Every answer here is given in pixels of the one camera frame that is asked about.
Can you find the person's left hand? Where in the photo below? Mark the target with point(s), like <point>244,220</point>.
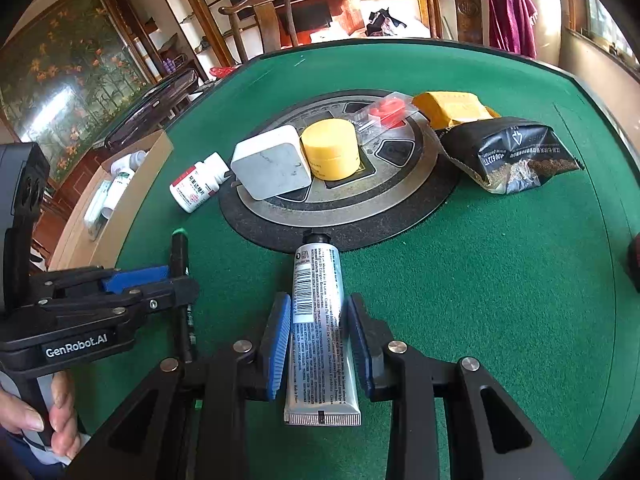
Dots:
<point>17,416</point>

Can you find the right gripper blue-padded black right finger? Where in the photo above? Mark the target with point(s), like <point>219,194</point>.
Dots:
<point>489,436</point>

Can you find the yellow snack packet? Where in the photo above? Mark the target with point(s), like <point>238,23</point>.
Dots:
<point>446,109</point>

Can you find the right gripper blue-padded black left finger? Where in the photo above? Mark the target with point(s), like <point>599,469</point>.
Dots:
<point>187,421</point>

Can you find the wooden chair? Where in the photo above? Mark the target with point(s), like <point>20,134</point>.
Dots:
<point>470,17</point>
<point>267,21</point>

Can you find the clear bag with red item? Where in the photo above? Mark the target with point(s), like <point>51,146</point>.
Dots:
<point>387,112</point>

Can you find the round mahjong table centre console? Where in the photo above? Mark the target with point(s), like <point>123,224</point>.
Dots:
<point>402,179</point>

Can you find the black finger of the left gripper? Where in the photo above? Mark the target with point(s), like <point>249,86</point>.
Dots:
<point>155,297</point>

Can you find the dark clothes pile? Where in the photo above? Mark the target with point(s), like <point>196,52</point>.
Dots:
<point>382,24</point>

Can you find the wooden shelving unit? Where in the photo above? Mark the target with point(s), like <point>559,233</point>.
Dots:
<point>186,22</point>

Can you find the white square box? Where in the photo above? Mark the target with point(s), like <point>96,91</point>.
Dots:
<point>271,164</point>

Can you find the black snack bag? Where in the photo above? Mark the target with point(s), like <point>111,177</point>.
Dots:
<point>507,155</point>

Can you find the silver cream tube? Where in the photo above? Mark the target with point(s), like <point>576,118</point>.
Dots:
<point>322,388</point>

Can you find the wooden chair left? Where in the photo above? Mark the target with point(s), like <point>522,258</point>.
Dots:
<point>267,21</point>

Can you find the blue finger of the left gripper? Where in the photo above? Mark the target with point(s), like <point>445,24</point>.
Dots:
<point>135,277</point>

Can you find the white green tube in box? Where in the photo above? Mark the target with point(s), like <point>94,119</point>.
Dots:
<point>104,201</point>

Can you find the dark glossy side table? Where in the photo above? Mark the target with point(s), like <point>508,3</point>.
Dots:
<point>147,112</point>

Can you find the red black canister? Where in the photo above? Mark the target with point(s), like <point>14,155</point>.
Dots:
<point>633,261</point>

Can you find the white red-label pill bottle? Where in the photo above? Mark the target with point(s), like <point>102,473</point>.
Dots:
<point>199,182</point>

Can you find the white bottle in box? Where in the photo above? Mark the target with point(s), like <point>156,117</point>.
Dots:
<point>128,163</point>

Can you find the wooden chair right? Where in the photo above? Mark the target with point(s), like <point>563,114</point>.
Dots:
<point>470,17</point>

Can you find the magenta cloth on chair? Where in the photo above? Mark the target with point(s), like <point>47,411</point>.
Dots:
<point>511,26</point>

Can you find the floral painting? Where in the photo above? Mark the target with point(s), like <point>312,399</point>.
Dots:
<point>64,77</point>

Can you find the black green-tipped pen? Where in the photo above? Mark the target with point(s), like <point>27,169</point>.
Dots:
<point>179,270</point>

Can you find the red plastic item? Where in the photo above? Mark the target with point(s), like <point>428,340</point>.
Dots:
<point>221,72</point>

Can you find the cardboard box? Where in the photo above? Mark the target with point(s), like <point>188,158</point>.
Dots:
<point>74,248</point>

